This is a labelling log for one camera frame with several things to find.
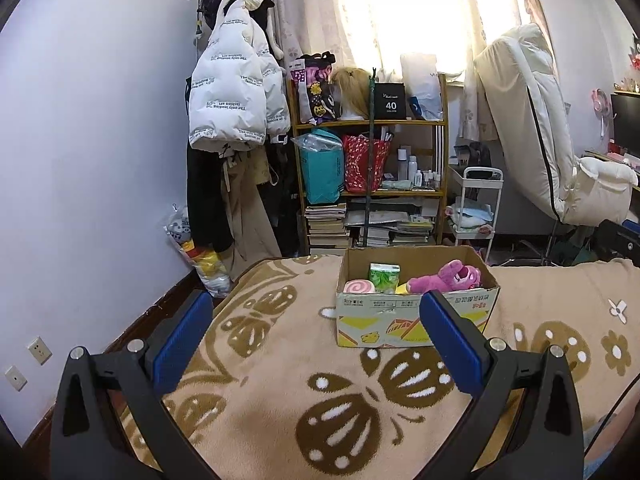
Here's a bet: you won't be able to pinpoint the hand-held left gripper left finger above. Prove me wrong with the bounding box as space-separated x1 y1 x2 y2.
50 290 216 480

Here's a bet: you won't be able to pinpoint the plastic bag of toys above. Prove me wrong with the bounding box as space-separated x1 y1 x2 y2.
164 205 233 297

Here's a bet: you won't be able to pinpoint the white plastic bag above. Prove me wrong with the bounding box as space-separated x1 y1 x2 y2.
400 52 445 121

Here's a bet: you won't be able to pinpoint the blonde wig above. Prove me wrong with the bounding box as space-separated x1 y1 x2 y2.
331 66 373 121

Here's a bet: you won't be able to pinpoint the pink bear plush keychain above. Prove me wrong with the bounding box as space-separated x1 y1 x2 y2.
406 259 483 293

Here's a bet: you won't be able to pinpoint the green carton box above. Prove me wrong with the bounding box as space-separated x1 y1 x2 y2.
368 262 402 295

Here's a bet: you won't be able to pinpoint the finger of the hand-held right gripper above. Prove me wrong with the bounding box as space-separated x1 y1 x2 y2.
597 220 640 267

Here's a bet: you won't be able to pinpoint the white wall socket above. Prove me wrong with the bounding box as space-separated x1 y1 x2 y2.
4 365 28 392
26 336 53 366

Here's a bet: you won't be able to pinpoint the red patterned bag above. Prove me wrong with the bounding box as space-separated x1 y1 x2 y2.
342 134 392 193

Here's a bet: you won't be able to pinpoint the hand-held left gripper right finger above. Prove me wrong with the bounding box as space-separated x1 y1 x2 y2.
419 289 586 480

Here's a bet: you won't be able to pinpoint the dark hanging bag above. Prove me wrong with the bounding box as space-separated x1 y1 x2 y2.
267 135 306 256

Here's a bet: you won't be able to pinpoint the wooden shelf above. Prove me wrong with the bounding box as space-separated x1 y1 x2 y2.
287 72 451 256

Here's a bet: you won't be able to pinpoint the group of cosmetic bottles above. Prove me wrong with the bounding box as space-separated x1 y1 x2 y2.
382 144 443 191

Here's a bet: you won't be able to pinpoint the light blue cloth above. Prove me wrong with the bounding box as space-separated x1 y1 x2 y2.
446 203 493 231

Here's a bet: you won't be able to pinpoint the beige patterned blanket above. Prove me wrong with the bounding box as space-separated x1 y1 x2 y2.
115 254 640 480

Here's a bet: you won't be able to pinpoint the teal paper bag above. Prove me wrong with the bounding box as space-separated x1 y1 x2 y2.
292 129 346 205

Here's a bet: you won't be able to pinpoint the stack of books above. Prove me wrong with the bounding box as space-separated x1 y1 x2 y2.
304 202 349 257

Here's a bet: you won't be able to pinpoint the floral curtain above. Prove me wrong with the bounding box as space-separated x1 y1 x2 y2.
260 0 556 141

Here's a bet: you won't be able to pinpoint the white puffer jacket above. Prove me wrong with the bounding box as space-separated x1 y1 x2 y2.
187 0 292 152

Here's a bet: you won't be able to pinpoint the black monitor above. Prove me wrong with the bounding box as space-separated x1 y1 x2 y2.
610 91 640 146

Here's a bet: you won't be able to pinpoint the pink desk fan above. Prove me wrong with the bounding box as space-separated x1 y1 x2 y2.
591 87 613 141

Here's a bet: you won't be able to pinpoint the green pole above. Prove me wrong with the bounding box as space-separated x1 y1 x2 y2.
362 62 378 248

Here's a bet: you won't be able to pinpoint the black hanging garment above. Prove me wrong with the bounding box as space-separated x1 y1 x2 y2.
186 135 236 253

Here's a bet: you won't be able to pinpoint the purple and black bag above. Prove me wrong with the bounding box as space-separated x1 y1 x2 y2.
289 51 338 123

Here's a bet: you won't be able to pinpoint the black box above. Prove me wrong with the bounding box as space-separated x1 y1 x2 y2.
374 81 407 121

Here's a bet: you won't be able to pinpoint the white reclining chair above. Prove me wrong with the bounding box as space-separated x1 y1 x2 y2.
472 22 640 226

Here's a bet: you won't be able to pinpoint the printed cardboard box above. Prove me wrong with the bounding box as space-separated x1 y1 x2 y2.
334 245 502 350

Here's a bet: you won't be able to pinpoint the pile of books and papers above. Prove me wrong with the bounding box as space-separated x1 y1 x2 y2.
350 210 436 247

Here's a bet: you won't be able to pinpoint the white rolling cart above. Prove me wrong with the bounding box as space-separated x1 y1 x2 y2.
447 166 503 261

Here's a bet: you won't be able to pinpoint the beige hanging trousers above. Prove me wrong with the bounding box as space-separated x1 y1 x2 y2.
220 147 283 281

